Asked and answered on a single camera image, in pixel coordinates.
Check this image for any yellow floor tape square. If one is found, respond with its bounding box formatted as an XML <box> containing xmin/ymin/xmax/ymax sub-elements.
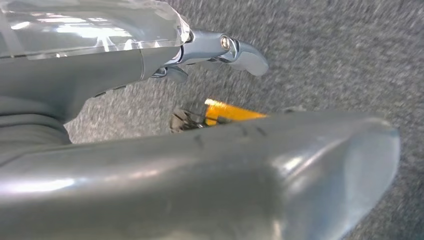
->
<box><xmin>203</xmin><ymin>98</ymin><xmax>269</xmax><ymax>127</ymax></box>

